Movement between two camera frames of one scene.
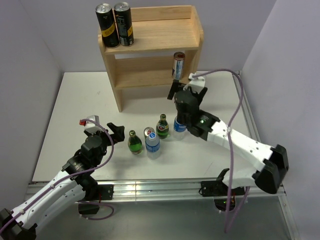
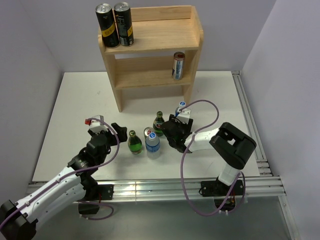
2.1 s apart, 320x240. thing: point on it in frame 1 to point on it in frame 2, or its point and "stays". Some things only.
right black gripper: x=199 y=96 to x=188 y=127
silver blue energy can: x=179 y=59 stays
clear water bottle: x=152 y=146 stays
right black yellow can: x=124 y=23 stays
